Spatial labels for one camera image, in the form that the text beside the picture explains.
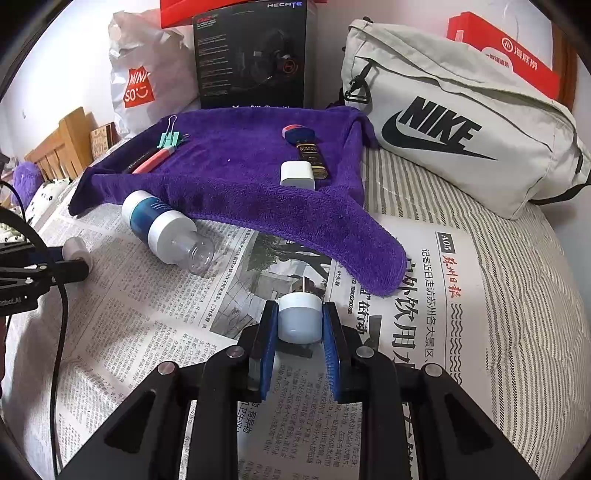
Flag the small white cylinder adapter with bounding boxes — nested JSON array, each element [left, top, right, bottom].
[[62, 237, 93, 271]]

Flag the wooden headboard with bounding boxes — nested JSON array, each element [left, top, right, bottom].
[[24, 107, 95, 181]]

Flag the red paper bag white handles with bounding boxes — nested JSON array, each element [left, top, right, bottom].
[[445, 11, 561, 100]]

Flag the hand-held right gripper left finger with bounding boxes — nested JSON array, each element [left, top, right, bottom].
[[60, 299, 281, 480]]

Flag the grey waist bag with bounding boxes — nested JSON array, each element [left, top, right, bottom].
[[339, 18, 591, 220]]

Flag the white plug adapter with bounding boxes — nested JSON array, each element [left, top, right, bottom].
[[277, 292, 322, 344]]

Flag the green binder clip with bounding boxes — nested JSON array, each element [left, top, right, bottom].
[[157, 115, 191, 149]]

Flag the white plastic shopping bag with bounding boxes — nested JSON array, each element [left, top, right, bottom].
[[108, 9, 201, 137]]

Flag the pink pen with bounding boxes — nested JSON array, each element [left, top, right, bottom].
[[131, 147, 176, 175]]

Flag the purple plush toy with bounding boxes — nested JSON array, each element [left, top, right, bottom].
[[11, 161, 43, 208]]

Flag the black tube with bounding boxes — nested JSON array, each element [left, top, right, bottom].
[[121, 147, 158, 174]]

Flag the brown wooden door frame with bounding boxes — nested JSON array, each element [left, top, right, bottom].
[[554, 28, 580, 112]]

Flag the newspaper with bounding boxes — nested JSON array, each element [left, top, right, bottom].
[[9, 203, 490, 480]]

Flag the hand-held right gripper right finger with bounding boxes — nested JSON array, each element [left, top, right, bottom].
[[322, 301, 541, 480]]

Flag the purple towel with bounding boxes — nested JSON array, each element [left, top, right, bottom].
[[69, 106, 408, 297]]

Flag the small black gold bottle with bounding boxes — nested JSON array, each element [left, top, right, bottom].
[[295, 138, 329, 181]]

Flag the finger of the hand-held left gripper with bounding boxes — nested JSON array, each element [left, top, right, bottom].
[[0, 244, 65, 265], [28, 260, 90, 284]]

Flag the red gift bag gold print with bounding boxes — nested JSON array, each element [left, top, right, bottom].
[[159, 0, 328, 29]]

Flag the blue round tin orange lid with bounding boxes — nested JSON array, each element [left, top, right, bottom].
[[281, 124, 315, 145]]

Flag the brown patterned card box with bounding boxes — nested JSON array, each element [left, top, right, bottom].
[[89, 122, 116, 160]]

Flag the white spotted pillow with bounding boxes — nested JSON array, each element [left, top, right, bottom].
[[23, 178, 77, 217]]

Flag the black cable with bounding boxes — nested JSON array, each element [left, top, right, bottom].
[[0, 180, 71, 476]]

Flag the white and blue bottle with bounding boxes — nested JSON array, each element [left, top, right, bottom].
[[121, 190, 216, 277]]

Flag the white cube charger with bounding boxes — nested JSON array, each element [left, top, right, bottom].
[[280, 160, 317, 190]]

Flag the black headphone box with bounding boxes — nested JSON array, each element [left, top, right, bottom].
[[192, 0, 318, 110]]

